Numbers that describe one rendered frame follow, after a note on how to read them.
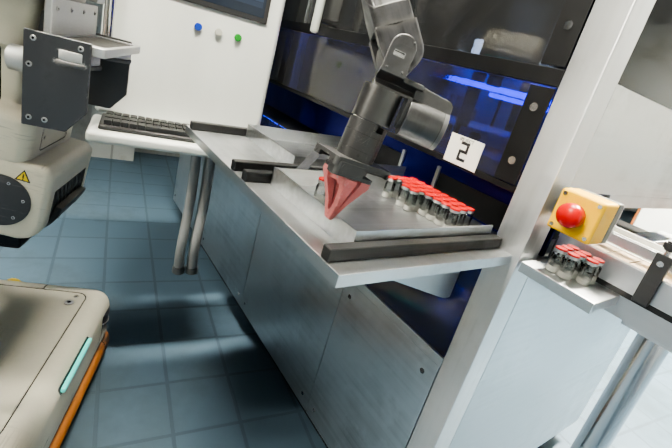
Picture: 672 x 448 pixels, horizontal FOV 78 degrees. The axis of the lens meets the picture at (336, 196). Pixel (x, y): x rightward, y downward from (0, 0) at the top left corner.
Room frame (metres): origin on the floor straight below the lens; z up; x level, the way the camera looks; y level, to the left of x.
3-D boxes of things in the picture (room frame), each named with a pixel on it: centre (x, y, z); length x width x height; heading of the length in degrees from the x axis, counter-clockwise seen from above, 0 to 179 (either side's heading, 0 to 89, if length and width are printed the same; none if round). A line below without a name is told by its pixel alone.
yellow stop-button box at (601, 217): (0.68, -0.41, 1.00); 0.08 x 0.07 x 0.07; 129
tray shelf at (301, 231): (0.89, 0.00, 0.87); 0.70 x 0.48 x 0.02; 39
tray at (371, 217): (0.74, -0.09, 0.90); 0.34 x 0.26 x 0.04; 130
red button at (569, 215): (0.65, -0.37, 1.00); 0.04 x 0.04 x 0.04; 39
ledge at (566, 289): (0.70, -0.45, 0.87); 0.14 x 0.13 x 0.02; 129
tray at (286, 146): (1.06, 0.06, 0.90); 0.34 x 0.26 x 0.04; 129
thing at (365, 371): (1.82, -0.09, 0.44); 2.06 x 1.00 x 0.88; 39
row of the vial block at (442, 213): (0.82, -0.17, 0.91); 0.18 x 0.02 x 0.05; 40
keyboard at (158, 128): (1.17, 0.49, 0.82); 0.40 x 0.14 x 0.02; 119
